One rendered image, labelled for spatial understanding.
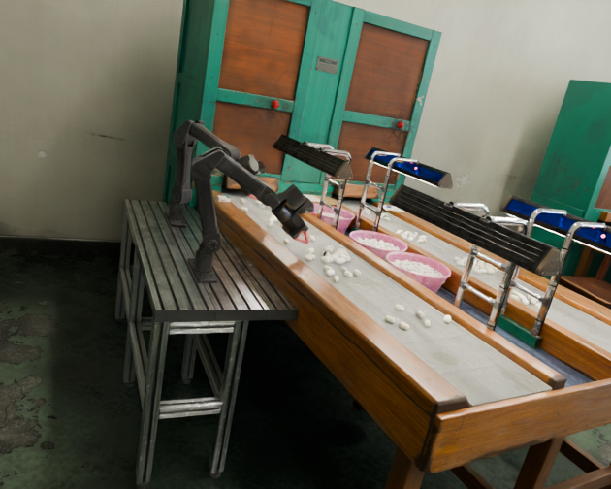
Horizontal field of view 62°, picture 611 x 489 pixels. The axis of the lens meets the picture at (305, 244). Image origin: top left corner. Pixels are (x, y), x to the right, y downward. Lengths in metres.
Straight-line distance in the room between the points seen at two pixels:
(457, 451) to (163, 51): 2.89
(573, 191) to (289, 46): 2.71
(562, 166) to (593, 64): 1.16
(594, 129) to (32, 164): 3.98
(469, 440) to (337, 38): 2.14
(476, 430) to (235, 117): 1.90
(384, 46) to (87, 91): 1.79
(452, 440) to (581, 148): 3.57
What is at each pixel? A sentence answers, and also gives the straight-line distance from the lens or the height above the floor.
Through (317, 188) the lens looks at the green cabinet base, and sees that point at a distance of 2.96.
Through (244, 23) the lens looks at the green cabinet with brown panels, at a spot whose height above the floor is 1.58.
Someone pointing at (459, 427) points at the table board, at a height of 0.70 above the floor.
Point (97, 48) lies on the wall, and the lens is 3.50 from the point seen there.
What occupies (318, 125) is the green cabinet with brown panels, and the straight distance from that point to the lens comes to 2.89.
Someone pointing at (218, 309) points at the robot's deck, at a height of 0.67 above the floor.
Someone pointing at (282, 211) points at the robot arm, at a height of 0.93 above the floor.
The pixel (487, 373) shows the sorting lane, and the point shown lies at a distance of 1.49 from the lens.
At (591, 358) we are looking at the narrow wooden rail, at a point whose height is 0.74.
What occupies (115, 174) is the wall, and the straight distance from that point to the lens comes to 3.60.
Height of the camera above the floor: 1.38
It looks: 17 degrees down
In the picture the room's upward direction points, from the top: 11 degrees clockwise
